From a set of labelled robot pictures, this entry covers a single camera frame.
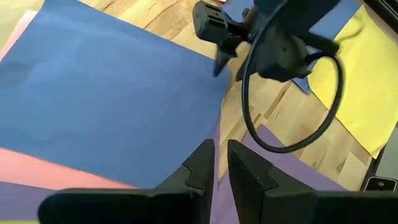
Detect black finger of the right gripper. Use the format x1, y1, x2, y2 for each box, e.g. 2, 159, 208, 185
213, 46, 233, 78
234, 52, 254, 83

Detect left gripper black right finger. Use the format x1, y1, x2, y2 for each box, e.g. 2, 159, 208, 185
228, 139, 398, 224

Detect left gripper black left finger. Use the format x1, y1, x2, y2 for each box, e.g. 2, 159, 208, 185
37, 139, 216, 224

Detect blue paper sheet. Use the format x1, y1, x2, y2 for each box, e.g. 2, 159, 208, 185
0, 0, 233, 190
222, 0, 363, 94

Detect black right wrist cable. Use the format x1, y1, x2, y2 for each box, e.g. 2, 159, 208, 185
241, 27, 345, 154

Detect silver-edged black camera box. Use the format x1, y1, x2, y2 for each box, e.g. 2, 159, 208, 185
363, 175, 398, 192

